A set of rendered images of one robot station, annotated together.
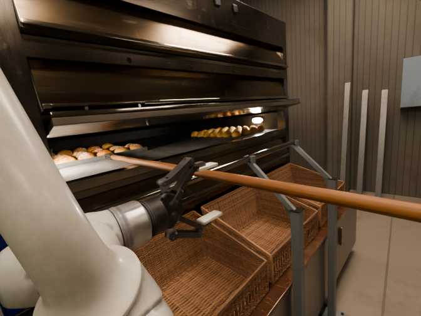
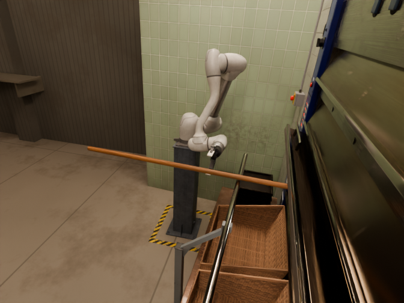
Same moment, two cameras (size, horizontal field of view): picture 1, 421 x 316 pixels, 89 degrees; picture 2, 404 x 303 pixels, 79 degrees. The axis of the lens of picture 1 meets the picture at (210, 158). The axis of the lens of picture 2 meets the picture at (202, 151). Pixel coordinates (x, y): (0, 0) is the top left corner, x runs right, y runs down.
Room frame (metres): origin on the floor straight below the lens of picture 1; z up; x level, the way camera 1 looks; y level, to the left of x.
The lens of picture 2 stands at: (1.62, -0.75, 1.95)
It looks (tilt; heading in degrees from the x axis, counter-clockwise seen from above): 27 degrees down; 147
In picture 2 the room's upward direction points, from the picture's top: 4 degrees clockwise
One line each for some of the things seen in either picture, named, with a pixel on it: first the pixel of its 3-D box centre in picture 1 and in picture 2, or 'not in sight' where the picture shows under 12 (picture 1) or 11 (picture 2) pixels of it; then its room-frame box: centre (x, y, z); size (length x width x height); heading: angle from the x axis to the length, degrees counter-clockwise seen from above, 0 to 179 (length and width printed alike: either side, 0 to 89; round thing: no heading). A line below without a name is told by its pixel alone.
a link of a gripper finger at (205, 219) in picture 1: (210, 217); not in sight; (0.52, 0.02, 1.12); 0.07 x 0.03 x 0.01; 134
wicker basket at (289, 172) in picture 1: (302, 189); not in sight; (1.63, -0.71, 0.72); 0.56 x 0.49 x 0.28; 133
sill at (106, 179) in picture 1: (218, 147); not in sight; (1.41, -0.06, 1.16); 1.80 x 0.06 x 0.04; 134
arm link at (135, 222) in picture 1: (129, 226); (217, 148); (0.38, 0.17, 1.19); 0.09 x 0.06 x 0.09; 44
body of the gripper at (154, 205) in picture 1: (163, 211); (214, 153); (0.43, 0.11, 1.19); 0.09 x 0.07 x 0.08; 134
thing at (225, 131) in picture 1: (227, 131); not in sight; (2.12, -0.19, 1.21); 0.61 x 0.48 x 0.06; 44
